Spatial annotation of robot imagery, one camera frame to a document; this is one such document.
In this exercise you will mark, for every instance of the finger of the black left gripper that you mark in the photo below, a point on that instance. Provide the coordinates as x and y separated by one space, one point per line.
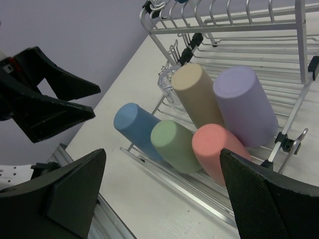
42 117
36 66

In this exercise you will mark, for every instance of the silver metal dish rack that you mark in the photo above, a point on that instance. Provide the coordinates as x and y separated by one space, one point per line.
281 44

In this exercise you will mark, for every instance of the salmon pink plastic cup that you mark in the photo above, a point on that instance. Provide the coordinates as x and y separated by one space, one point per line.
207 143

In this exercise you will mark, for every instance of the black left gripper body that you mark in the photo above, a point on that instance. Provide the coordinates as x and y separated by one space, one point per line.
15 78

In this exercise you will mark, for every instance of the light blue plastic cup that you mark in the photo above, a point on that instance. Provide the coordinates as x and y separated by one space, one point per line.
136 125

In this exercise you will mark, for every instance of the lavender plastic cup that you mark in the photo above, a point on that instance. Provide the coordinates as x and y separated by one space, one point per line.
244 105

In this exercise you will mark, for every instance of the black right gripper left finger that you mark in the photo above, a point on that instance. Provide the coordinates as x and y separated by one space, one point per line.
57 205

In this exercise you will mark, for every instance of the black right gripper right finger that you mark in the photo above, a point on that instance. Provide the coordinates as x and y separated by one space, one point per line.
269 205

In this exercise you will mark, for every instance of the beige plastic cup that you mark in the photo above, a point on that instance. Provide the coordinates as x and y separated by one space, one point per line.
194 89

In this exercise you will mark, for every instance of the light green plastic cup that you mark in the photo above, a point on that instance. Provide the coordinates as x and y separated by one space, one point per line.
174 143

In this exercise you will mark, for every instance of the dark blue ceramic mug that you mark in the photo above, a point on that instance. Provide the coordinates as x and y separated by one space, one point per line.
181 1

